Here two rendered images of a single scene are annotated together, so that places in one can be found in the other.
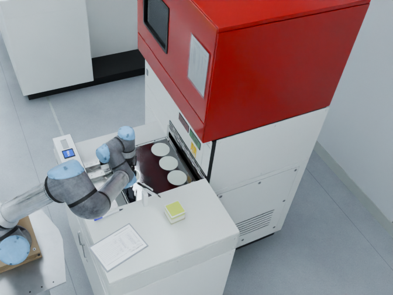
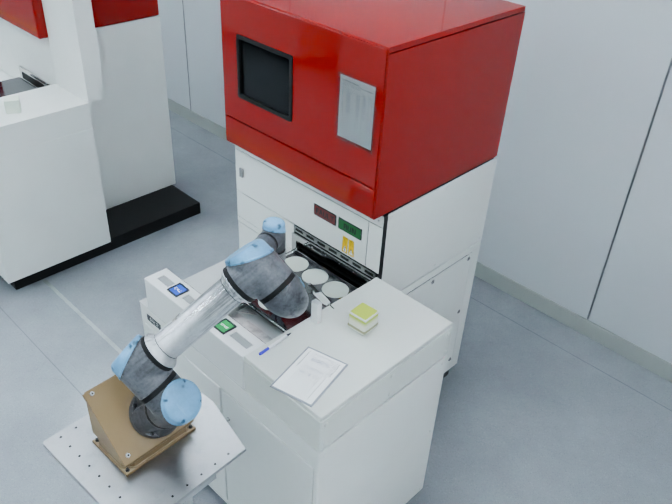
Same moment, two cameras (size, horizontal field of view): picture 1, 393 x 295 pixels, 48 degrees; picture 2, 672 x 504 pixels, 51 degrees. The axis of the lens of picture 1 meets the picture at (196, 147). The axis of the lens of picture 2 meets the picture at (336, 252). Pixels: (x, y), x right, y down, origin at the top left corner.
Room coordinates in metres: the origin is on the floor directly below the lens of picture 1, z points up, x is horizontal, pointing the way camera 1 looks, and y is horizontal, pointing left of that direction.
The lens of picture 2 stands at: (-0.49, 0.63, 2.48)
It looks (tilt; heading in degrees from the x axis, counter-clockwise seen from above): 35 degrees down; 345
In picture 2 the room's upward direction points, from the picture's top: 3 degrees clockwise
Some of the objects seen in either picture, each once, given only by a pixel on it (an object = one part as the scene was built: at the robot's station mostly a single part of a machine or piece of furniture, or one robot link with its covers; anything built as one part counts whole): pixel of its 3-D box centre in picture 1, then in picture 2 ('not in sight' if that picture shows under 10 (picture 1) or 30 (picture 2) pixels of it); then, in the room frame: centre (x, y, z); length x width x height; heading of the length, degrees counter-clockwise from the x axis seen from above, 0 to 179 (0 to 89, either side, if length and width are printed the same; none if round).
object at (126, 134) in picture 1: (126, 139); (273, 235); (1.40, 0.32, 1.21); 0.09 x 0.08 x 0.11; 143
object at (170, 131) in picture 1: (184, 156); (331, 265); (1.64, 0.06, 0.89); 0.44 x 0.02 x 0.10; 32
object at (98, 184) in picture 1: (102, 190); (240, 329); (1.36, 0.44, 0.87); 0.36 x 0.08 x 0.03; 32
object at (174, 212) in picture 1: (174, 212); (363, 318); (1.19, 0.06, 1.00); 0.07 x 0.07 x 0.07; 35
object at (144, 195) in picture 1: (148, 194); (320, 303); (1.25, 0.19, 1.03); 0.06 x 0.04 x 0.13; 122
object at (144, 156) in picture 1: (149, 169); (293, 288); (1.51, 0.23, 0.90); 0.34 x 0.34 x 0.01; 32
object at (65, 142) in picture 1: (77, 181); (202, 324); (1.38, 0.57, 0.89); 0.55 x 0.09 x 0.14; 32
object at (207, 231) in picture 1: (162, 233); (351, 355); (1.13, 0.11, 0.89); 0.62 x 0.35 x 0.14; 122
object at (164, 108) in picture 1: (174, 117); (303, 218); (1.80, 0.14, 1.02); 0.82 x 0.03 x 0.40; 32
